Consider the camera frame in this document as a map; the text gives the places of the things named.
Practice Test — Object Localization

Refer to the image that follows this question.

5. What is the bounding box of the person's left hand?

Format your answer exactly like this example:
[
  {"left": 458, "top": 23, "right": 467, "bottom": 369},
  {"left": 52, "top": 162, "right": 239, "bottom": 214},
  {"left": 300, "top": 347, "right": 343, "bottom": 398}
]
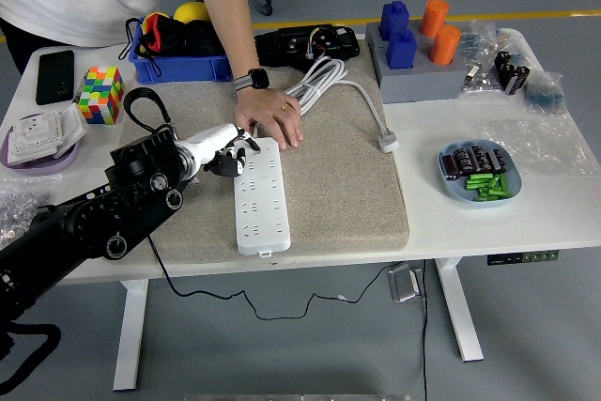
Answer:
[{"left": 233, "top": 85, "right": 305, "bottom": 149}]

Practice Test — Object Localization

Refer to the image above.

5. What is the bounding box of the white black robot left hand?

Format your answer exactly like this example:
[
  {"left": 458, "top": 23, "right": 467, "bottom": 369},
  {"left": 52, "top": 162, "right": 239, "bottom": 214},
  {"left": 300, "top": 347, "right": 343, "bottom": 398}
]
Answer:
[{"left": 185, "top": 122, "right": 262, "bottom": 178}]

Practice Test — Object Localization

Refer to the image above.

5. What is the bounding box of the white power strip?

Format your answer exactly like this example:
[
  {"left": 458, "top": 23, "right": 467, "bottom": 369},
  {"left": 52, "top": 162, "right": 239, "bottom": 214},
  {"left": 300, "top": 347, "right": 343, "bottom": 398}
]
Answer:
[{"left": 233, "top": 136, "right": 291, "bottom": 257}]

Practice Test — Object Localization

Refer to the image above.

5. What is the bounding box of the thin black adapter cord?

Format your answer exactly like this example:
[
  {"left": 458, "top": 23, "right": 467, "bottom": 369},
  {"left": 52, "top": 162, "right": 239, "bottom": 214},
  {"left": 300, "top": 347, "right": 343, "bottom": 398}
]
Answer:
[{"left": 147, "top": 235, "right": 400, "bottom": 322}]

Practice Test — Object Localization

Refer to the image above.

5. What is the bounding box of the black smartwatch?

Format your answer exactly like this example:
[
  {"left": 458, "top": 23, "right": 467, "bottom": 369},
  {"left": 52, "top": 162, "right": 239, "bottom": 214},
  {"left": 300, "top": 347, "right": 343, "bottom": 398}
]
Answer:
[{"left": 233, "top": 67, "right": 271, "bottom": 92}]

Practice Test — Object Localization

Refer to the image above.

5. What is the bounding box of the blue plastic bin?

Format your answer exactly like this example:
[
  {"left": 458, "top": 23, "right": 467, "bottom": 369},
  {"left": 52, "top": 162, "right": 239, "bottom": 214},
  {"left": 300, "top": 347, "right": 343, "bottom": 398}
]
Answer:
[{"left": 129, "top": 20, "right": 235, "bottom": 85}]

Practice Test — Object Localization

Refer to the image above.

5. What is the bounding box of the black fabric pouch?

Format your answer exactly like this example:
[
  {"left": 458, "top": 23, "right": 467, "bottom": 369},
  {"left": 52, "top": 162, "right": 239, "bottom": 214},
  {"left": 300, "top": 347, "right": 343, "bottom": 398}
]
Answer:
[{"left": 182, "top": 23, "right": 223, "bottom": 57}]

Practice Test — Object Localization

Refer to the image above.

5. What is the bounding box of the grey-brown mat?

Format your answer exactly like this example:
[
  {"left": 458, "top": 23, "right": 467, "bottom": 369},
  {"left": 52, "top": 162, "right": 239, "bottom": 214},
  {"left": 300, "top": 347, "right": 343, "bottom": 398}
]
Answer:
[{"left": 96, "top": 39, "right": 410, "bottom": 264}]

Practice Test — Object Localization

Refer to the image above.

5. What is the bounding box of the colourful puzzle cube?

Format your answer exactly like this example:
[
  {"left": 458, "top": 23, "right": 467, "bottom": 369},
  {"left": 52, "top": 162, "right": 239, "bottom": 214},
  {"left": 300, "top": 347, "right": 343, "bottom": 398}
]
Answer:
[{"left": 77, "top": 66, "right": 126, "bottom": 126}]

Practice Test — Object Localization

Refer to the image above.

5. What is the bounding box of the yellow ball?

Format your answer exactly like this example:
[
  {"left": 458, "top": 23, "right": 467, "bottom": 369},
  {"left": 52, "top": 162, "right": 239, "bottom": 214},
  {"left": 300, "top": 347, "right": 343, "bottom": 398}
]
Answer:
[{"left": 173, "top": 0, "right": 210, "bottom": 25}]

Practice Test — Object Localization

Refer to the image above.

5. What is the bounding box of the white socket cover plate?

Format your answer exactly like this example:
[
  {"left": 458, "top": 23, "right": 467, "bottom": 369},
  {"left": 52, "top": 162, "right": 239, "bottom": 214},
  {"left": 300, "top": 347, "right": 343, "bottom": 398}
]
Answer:
[{"left": 54, "top": 102, "right": 89, "bottom": 161}]

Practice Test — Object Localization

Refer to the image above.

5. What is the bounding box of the blue plastic block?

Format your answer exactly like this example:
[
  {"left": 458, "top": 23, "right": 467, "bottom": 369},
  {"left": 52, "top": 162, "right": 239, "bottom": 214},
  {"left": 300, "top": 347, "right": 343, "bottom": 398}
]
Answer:
[
  {"left": 379, "top": 0, "right": 412, "bottom": 43},
  {"left": 387, "top": 28, "right": 419, "bottom": 71}
]

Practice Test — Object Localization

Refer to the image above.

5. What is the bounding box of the purple plate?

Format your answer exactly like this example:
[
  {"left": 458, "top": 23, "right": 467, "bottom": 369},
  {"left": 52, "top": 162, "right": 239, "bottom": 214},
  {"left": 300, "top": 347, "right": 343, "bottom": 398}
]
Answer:
[{"left": 0, "top": 112, "right": 84, "bottom": 177}]

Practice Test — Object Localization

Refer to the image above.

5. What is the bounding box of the black smartphone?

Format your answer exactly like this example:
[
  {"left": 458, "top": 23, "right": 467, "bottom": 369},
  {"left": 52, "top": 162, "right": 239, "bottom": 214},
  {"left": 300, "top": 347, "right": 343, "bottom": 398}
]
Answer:
[{"left": 35, "top": 49, "right": 76, "bottom": 106}]

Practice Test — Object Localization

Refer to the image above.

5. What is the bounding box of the orange cylinder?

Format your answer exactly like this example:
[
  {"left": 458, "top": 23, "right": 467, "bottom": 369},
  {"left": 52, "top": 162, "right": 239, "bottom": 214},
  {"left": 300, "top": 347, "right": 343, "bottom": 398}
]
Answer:
[
  {"left": 430, "top": 23, "right": 464, "bottom": 67},
  {"left": 420, "top": 0, "right": 451, "bottom": 39}
]

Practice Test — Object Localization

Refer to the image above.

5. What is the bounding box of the light blue plate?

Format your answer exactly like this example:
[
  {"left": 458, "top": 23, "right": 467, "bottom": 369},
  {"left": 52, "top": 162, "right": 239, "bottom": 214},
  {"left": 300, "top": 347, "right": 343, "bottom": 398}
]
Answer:
[{"left": 438, "top": 139, "right": 524, "bottom": 209}]

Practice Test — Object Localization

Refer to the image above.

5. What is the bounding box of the clear bag of metal nuts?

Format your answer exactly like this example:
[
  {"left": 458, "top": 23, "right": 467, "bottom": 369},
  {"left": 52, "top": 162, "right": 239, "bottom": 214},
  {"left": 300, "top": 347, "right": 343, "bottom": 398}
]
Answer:
[{"left": 0, "top": 174, "right": 65, "bottom": 252}]

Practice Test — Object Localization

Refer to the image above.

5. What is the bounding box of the white table leg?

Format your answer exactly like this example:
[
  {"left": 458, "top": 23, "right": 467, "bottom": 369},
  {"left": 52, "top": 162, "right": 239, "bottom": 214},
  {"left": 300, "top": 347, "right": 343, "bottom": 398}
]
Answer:
[
  {"left": 434, "top": 257, "right": 485, "bottom": 363},
  {"left": 112, "top": 278, "right": 150, "bottom": 392}
]

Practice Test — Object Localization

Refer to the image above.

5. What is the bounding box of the clear bag of metal parts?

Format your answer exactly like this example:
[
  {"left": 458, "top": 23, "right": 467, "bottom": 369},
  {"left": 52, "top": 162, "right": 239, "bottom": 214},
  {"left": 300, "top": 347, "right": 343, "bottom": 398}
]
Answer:
[{"left": 457, "top": 62, "right": 511, "bottom": 102}]

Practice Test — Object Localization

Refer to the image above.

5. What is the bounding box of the silver foot pedal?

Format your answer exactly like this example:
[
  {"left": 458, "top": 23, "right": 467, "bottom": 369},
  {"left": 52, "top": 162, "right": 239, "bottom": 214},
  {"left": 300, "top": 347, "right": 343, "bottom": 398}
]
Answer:
[{"left": 387, "top": 265, "right": 424, "bottom": 303}]

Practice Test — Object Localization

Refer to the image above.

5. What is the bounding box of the clear bag of blue resistors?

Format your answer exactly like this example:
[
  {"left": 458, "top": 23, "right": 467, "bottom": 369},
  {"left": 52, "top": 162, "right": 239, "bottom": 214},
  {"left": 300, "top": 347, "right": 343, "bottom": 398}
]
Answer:
[{"left": 462, "top": 19, "right": 501, "bottom": 62}]

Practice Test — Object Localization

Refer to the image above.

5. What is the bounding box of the clear bag of black capacitors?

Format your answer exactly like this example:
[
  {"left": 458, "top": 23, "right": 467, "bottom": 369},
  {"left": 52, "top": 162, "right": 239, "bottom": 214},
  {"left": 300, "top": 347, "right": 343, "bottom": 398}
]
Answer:
[{"left": 495, "top": 50, "right": 532, "bottom": 98}]

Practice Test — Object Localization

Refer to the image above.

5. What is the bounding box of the empty clear plastic bag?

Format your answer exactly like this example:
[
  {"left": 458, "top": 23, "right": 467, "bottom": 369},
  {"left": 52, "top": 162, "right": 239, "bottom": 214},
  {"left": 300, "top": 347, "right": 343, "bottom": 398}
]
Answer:
[{"left": 473, "top": 116, "right": 601, "bottom": 177}]

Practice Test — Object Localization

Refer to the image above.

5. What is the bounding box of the clear bag of blue parts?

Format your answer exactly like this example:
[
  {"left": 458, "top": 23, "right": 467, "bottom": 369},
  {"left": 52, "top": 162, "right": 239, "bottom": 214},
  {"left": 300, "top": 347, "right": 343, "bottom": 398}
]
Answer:
[{"left": 522, "top": 70, "right": 567, "bottom": 116}]

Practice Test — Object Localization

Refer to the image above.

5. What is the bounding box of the black table control panel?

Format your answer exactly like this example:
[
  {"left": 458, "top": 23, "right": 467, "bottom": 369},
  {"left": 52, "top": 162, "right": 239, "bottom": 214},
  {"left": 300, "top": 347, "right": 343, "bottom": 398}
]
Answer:
[{"left": 486, "top": 249, "right": 562, "bottom": 267}]

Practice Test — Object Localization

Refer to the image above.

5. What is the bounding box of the black electronic device with wires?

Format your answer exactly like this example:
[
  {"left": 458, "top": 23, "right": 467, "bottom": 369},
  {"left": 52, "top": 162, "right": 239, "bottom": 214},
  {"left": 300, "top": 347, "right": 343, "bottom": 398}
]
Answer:
[{"left": 253, "top": 23, "right": 362, "bottom": 69}]

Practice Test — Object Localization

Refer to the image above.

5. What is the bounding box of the white power strip cord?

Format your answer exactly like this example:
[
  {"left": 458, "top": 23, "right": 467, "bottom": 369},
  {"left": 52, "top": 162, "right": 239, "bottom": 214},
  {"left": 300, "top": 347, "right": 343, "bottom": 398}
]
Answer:
[{"left": 248, "top": 55, "right": 403, "bottom": 154}]

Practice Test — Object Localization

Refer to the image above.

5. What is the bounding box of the black red drawstring pouch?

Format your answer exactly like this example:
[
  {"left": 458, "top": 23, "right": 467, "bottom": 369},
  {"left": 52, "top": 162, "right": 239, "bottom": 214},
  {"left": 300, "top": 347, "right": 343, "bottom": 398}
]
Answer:
[{"left": 125, "top": 12, "right": 189, "bottom": 77}]

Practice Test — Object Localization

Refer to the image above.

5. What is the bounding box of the white wall socket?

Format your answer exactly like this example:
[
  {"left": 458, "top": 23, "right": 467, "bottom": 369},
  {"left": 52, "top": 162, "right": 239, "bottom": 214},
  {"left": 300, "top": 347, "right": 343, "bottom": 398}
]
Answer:
[{"left": 8, "top": 112, "right": 65, "bottom": 167}]

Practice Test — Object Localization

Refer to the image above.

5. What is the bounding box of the black hanging cable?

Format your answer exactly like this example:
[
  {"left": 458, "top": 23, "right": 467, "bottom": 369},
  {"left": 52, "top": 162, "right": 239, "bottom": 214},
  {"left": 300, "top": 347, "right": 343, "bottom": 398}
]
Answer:
[{"left": 420, "top": 259, "right": 429, "bottom": 401}]

